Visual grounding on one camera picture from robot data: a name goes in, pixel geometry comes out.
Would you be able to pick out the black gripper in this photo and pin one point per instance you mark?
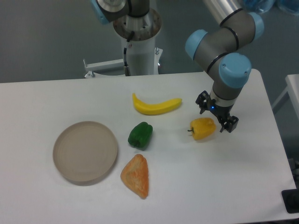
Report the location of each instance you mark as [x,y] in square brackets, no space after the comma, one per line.
[222,113]

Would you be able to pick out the blue plastic bag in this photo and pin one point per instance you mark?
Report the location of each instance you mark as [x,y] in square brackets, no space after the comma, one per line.
[263,6]

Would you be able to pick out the black device at edge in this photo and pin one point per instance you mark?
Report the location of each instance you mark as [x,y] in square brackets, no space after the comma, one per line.
[291,200]

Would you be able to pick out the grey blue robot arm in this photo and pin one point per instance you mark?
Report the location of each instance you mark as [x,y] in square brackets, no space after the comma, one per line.
[215,53]

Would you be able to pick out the white side table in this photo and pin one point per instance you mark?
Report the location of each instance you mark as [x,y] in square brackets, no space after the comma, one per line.
[290,92]

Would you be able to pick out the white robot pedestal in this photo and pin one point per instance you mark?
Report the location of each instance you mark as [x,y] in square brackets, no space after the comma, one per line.
[140,55]

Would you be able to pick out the green bell pepper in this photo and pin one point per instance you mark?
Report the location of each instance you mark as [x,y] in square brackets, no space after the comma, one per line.
[140,135]

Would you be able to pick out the beige round plate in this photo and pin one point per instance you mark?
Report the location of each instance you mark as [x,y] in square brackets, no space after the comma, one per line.
[85,152]

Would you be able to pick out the yellow bell pepper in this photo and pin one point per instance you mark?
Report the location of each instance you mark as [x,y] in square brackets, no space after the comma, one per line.
[201,128]

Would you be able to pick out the orange triangular pastry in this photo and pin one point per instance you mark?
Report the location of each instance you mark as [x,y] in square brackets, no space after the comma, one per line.
[135,176]

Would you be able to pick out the yellow banana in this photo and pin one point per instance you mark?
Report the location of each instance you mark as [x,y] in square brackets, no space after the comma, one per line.
[156,109]

